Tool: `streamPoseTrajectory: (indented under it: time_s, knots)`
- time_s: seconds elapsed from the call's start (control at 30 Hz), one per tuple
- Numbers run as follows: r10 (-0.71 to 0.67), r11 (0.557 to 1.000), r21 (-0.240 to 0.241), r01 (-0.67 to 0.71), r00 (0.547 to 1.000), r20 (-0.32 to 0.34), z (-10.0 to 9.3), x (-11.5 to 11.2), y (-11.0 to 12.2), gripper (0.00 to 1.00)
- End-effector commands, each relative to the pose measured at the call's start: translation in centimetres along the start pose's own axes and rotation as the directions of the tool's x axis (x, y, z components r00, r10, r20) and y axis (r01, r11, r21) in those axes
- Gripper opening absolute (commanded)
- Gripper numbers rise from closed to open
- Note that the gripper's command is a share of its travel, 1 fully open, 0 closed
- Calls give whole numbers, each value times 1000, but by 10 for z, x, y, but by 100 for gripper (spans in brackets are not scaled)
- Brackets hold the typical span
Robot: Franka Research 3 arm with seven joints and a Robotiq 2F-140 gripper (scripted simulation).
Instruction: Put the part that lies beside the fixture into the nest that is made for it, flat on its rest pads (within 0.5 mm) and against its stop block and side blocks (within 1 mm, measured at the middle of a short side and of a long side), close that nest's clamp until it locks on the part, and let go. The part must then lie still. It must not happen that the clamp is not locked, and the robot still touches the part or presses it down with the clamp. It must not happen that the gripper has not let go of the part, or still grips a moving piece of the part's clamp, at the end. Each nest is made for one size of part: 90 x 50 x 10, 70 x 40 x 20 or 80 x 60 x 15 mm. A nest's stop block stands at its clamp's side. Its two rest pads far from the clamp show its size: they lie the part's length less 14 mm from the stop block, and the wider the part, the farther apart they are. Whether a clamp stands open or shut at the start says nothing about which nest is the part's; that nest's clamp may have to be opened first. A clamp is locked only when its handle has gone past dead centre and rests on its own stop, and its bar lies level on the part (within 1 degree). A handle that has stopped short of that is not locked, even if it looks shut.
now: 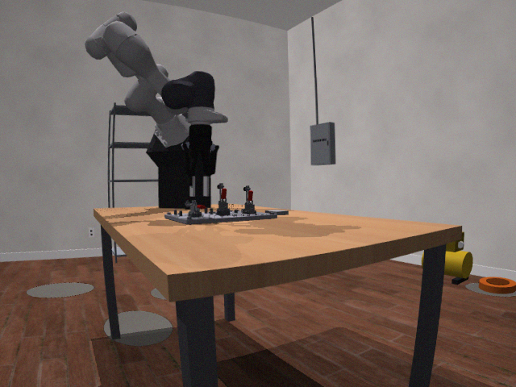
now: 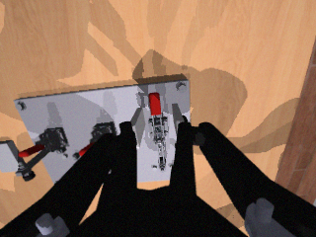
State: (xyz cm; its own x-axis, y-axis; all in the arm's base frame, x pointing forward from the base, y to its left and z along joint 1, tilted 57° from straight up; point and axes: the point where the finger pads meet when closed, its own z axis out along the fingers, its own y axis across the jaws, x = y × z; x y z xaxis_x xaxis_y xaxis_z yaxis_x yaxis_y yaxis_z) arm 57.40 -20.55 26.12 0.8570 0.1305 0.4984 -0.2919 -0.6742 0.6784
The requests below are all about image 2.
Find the grey metal fixture plate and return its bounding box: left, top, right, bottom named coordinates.
left=14, top=79, right=191, bottom=184

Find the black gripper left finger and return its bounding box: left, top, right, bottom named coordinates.
left=0, top=108, right=145, bottom=237

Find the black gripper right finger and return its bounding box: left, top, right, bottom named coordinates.
left=161, top=104, right=316, bottom=237

